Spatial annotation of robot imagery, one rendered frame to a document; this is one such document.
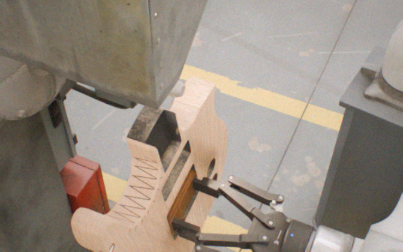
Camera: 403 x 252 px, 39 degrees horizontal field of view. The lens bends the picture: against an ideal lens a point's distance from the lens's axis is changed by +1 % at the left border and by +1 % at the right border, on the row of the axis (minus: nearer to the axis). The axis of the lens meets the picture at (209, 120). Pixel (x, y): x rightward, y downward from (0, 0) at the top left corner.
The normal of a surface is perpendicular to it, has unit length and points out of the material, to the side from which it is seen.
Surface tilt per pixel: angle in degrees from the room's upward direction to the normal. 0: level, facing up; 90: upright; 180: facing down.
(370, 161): 90
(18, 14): 90
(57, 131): 90
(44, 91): 98
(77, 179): 0
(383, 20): 0
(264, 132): 0
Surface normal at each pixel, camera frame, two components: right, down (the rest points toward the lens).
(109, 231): 0.91, 0.29
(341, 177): -0.53, 0.63
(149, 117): -0.07, -0.57
